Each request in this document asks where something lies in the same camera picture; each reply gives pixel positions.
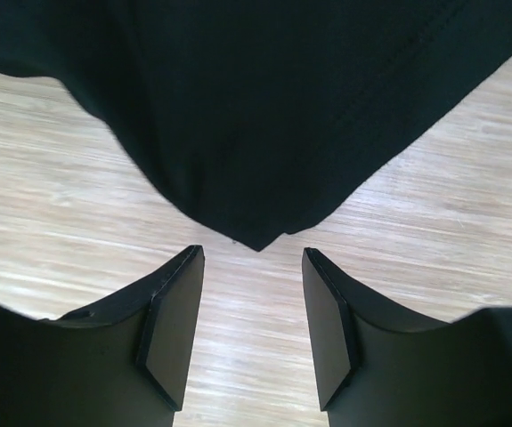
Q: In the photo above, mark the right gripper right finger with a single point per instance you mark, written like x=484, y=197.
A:
x=379, y=363

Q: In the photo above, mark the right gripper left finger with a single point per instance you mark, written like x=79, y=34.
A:
x=120, y=361

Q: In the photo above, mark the black tank top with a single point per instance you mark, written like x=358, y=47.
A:
x=260, y=118

